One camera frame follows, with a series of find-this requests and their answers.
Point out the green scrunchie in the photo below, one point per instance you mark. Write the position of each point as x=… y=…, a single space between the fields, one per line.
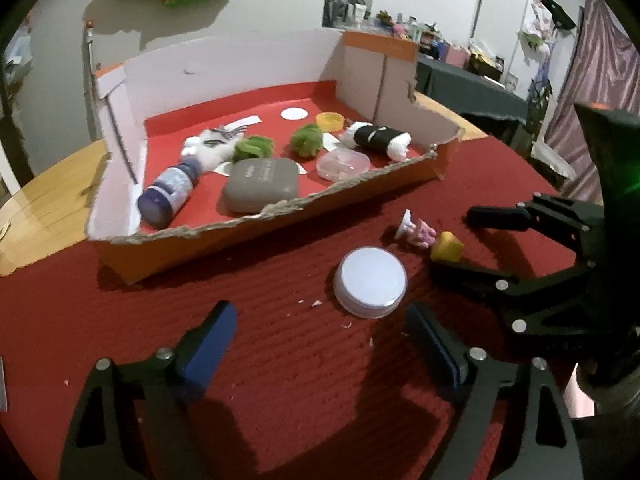
x=253 y=147
x=307 y=141

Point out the white fluffy bunny hair clip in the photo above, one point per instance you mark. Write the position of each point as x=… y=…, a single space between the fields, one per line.
x=212 y=147

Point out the pink curtain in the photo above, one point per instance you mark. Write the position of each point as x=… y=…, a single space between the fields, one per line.
x=605 y=70

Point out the white wardrobe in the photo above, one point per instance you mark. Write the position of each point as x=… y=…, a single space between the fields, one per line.
x=527 y=41

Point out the dark blue ink bottle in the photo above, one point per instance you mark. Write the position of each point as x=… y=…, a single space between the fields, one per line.
x=167 y=194

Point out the mop handle pole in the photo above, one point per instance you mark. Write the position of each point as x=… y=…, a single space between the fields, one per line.
x=94 y=131

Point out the dark cloth side table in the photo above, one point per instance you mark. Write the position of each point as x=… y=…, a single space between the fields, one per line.
x=467 y=94

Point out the grey eye shadow case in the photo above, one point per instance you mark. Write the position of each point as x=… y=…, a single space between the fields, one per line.
x=254 y=183

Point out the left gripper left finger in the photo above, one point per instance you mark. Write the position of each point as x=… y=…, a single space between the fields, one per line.
x=191 y=365

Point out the orange cardboard box tray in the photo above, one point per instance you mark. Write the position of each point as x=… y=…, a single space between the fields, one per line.
x=272 y=84

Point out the white black socks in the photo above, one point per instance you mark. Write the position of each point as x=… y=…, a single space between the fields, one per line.
x=381 y=140

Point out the clear plastic small box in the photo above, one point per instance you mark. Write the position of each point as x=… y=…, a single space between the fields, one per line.
x=342 y=164

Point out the yellow bottle cap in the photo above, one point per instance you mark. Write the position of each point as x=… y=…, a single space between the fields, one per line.
x=330 y=122

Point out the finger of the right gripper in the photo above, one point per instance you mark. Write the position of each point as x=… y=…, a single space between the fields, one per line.
x=525 y=217
x=500 y=289

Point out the white round tin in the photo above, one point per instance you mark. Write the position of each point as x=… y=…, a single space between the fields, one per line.
x=370 y=282

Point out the yellow pink doll figure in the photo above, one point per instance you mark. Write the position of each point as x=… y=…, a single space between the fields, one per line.
x=442 y=246

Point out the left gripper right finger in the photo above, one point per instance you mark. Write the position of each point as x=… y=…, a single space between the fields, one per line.
x=456 y=371

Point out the red knitted table cloth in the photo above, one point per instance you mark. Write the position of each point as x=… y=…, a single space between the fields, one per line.
x=305 y=391

